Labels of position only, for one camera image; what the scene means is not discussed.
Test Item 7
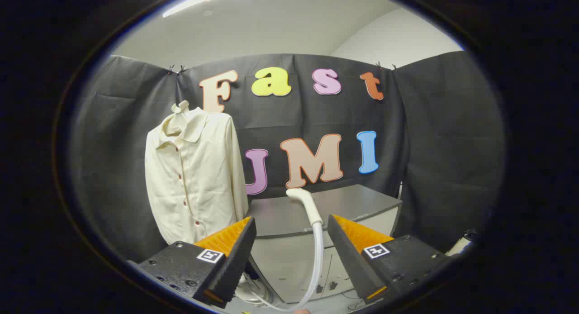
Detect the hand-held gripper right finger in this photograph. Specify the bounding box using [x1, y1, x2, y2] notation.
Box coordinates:
[327, 214, 454, 304]

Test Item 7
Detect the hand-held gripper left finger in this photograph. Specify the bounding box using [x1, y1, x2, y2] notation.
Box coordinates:
[128, 217, 257, 309]

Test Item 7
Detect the white garment steamer head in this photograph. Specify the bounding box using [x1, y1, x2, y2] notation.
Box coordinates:
[286, 188, 324, 227]

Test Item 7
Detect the cream button shirt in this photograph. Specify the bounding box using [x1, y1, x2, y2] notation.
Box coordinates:
[144, 107, 250, 246]

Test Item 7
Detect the white clothes hanger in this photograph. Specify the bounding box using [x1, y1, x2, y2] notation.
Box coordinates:
[164, 100, 191, 136]

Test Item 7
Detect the grey cabinet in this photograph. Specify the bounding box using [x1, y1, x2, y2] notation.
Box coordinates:
[247, 184, 403, 304]

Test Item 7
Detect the black backdrop cloth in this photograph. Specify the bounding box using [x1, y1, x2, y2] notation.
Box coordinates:
[68, 51, 506, 263]

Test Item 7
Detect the translucent steamer hose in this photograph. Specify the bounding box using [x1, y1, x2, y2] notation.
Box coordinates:
[252, 221, 325, 313]

